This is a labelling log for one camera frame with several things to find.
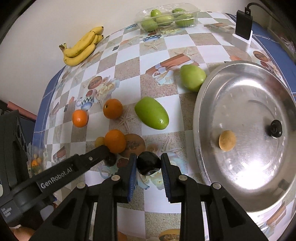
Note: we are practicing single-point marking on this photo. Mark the small orange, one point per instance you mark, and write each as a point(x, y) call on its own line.
point(80, 118)

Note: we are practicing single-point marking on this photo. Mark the clear plastic container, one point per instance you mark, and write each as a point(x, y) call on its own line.
point(140, 16)

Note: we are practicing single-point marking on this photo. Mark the green mango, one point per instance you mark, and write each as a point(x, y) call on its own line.
point(193, 77)
point(151, 112)

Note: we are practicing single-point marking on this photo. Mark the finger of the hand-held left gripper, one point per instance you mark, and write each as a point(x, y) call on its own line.
point(92, 160)

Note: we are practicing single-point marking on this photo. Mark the round metal tray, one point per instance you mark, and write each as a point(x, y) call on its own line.
point(242, 104)

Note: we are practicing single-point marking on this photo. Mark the yellow banana bunch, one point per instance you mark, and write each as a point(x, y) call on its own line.
point(81, 49)

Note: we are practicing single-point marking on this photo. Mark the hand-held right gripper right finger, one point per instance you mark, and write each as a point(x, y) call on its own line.
point(165, 178)

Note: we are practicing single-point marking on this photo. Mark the dark plum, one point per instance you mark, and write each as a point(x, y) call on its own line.
point(111, 160)
point(148, 164)

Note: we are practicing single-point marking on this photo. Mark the person's left hand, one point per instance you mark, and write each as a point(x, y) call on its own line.
point(22, 234)

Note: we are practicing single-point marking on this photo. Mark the small yellow round fruit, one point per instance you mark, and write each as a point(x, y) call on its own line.
point(227, 140)
point(99, 141)

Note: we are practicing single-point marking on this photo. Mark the small green fruit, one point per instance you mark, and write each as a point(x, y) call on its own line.
point(165, 20)
point(156, 12)
point(149, 23)
point(178, 10)
point(185, 22)

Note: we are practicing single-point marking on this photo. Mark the white stand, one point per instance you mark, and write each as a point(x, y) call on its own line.
point(240, 43)

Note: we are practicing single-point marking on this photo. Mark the small black round object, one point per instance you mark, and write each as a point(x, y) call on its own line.
point(275, 128)

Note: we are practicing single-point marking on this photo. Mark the black power bank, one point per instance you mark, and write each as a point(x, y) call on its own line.
point(244, 23)

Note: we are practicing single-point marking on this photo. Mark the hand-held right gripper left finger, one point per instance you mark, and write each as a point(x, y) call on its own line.
point(131, 178)

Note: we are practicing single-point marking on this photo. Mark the clear bag of small fruits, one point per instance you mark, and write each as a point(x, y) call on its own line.
point(34, 160)

